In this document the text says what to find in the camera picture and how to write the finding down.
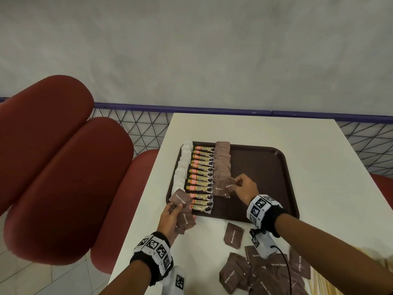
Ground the person's left hand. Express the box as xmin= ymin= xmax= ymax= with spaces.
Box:
xmin=156 ymin=202 xmax=197 ymax=247

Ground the person's right hand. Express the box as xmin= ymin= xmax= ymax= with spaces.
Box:
xmin=232 ymin=173 xmax=260 ymax=207

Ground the single brown sugar sachet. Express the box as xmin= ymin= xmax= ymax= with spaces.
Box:
xmin=223 ymin=177 xmax=237 ymax=196

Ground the brown plastic tray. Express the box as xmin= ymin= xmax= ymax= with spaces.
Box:
xmin=165 ymin=141 xmax=300 ymax=224

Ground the handful of brown sugar packets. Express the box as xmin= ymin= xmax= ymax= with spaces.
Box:
xmin=168 ymin=188 xmax=197 ymax=236

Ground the row of brown sugar packets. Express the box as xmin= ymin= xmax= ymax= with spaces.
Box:
xmin=212 ymin=141 xmax=231 ymax=199

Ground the pile of brown sugar packets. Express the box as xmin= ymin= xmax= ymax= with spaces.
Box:
xmin=218 ymin=222 xmax=311 ymax=295

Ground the row of coffee stick packets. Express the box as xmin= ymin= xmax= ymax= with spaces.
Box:
xmin=185 ymin=145 xmax=215 ymax=215

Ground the row of white sachets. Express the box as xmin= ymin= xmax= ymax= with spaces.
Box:
xmin=171 ymin=140 xmax=194 ymax=194

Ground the bundle of wooden stir sticks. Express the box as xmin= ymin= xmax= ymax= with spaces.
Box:
xmin=310 ymin=267 xmax=338 ymax=295

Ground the person's right forearm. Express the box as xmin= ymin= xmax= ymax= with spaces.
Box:
xmin=274 ymin=213 xmax=393 ymax=295

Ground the right wristband with marker tags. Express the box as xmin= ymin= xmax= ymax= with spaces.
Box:
xmin=246 ymin=194 xmax=288 ymax=237

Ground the wristband with marker tags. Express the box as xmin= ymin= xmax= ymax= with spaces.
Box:
xmin=246 ymin=194 xmax=288 ymax=237
xmin=130 ymin=231 xmax=174 ymax=286

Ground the left wristband with marker tags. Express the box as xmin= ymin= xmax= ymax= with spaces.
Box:
xmin=130 ymin=231 xmax=174 ymax=286

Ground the purple mesh railing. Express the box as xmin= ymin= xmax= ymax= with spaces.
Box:
xmin=0 ymin=97 xmax=393 ymax=179

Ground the red padded chair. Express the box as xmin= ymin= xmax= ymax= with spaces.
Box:
xmin=0 ymin=75 xmax=160 ymax=274
xmin=370 ymin=173 xmax=393 ymax=211

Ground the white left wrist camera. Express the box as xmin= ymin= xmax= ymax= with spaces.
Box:
xmin=161 ymin=265 xmax=186 ymax=295

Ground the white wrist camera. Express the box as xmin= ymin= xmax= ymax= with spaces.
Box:
xmin=249 ymin=229 xmax=278 ymax=259
xmin=161 ymin=265 xmax=186 ymax=295

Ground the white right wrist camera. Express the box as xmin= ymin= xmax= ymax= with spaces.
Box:
xmin=249 ymin=229 xmax=278 ymax=259

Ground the black right camera cable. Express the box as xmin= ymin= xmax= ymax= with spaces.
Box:
xmin=270 ymin=245 xmax=292 ymax=295

